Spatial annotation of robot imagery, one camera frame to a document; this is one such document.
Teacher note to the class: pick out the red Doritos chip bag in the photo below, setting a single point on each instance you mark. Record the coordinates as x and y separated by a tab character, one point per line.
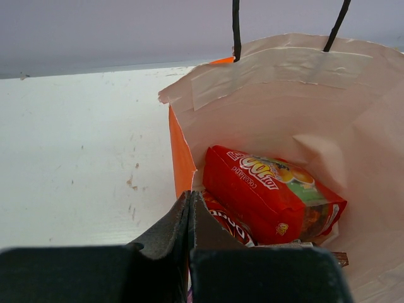
227	220

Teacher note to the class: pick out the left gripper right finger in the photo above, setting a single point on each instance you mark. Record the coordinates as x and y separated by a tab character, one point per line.
224	270

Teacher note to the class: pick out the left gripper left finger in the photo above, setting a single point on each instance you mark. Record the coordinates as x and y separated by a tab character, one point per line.
151	268

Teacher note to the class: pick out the red candy bag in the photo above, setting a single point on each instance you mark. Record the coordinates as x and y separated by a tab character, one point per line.
277	201

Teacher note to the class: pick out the orange paper bag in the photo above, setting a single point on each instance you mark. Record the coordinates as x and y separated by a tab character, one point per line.
333	106

